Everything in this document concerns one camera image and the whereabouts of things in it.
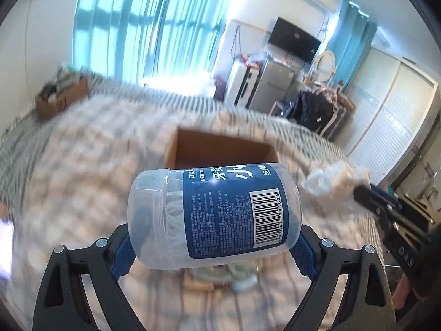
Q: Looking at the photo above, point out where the white appliance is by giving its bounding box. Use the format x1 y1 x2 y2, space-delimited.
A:
225 59 258 108

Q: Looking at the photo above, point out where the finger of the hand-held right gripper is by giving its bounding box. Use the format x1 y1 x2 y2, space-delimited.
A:
353 184 403 218

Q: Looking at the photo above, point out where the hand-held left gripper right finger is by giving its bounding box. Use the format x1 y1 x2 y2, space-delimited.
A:
289 225 394 331

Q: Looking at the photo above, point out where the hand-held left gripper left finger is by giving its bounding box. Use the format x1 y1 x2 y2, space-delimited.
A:
32 223 145 331

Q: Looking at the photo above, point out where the blue curtain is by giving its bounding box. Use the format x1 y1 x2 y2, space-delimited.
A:
325 0 378 94

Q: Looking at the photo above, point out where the small cardboard box with clutter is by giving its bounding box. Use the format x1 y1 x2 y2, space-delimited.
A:
36 65 91 120

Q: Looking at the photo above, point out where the clear jar with blue label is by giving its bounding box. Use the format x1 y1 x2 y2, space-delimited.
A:
127 162 303 270

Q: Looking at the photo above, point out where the oval white-framed mirror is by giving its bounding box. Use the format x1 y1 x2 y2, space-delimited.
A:
311 50 337 84

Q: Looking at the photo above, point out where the white tissue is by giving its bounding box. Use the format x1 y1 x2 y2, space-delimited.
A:
301 163 372 201

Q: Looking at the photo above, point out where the black wall television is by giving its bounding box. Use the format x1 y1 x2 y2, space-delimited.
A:
268 17 322 65

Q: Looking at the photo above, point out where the brown cardboard box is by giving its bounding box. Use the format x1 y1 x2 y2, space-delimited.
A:
164 127 278 177

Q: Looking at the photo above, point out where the grey refrigerator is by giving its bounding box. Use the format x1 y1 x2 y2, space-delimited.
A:
247 56 297 113

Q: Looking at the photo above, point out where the person's right hand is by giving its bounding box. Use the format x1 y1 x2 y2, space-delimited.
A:
393 273 415 311

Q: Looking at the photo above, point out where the white wardrobe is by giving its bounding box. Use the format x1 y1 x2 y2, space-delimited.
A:
344 46 441 187

